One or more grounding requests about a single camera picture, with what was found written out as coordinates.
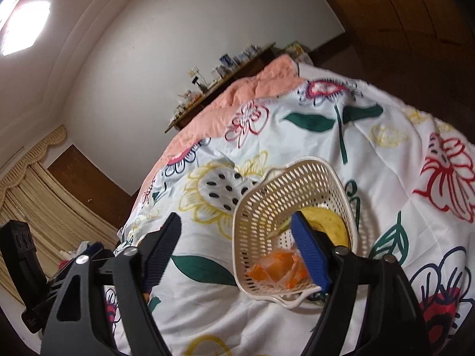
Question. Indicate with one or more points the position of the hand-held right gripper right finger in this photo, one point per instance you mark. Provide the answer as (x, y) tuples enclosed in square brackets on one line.
[(310, 252)]

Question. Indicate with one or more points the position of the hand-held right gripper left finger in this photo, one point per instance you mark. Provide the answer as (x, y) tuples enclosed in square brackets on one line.
[(161, 252)]

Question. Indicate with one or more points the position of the cream plastic basket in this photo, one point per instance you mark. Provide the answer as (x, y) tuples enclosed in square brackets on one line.
[(259, 207)]

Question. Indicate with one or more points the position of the yellow banana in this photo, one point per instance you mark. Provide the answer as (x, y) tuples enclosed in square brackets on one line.
[(334, 226)]

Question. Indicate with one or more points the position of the orange fruit in plastic bag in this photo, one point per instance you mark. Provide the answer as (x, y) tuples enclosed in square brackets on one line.
[(274, 267)]

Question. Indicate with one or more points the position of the red knit hat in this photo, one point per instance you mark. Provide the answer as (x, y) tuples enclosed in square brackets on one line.
[(64, 264)]

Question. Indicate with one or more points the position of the beige curtain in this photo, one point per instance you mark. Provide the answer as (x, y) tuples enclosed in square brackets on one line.
[(37, 200)]

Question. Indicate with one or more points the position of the brown wooden door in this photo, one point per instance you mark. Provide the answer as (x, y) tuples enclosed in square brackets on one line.
[(85, 181)]

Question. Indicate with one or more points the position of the white floral blanket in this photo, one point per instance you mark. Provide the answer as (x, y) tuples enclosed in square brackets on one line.
[(297, 137)]

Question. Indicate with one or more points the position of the pile of small shelf items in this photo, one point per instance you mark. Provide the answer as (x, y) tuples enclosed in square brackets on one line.
[(187, 102)]

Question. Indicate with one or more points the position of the pink quilt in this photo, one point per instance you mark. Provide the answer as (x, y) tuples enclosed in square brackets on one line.
[(222, 111)]

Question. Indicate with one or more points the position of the small black stand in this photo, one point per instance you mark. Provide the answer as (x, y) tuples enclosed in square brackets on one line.
[(196, 82)]

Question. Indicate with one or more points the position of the clear jar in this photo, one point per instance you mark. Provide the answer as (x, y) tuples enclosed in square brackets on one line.
[(217, 72)]

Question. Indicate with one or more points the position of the wooden headboard shelf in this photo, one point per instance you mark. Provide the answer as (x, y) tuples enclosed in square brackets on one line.
[(256, 58)]

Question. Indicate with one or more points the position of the row of small bottles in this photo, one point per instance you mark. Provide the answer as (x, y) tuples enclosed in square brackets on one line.
[(246, 53)]

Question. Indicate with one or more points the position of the ceiling lamp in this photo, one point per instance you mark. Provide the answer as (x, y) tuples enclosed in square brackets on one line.
[(26, 26)]

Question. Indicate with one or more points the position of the brown wooden wardrobe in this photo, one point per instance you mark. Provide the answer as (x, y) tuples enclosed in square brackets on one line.
[(408, 15)]

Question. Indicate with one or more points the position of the white wall socket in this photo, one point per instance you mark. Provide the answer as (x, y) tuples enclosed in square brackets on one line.
[(193, 71)]

